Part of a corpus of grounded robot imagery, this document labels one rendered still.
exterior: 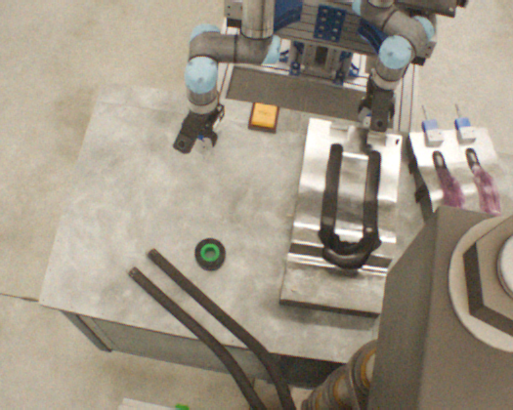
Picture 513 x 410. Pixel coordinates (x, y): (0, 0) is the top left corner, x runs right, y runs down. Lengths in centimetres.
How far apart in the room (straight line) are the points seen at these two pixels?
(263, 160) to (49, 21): 170
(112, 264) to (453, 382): 138
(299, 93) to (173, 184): 99
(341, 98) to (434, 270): 221
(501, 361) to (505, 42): 296
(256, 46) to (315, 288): 61
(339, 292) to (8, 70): 201
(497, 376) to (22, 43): 294
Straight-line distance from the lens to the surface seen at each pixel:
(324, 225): 170
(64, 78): 307
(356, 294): 172
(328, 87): 273
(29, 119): 300
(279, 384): 157
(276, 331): 173
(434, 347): 52
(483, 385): 52
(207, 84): 155
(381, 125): 178
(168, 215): 182
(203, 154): 183
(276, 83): 272
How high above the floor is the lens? 249
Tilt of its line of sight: 67 degrees down
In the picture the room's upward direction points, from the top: 6 degrees clockwise
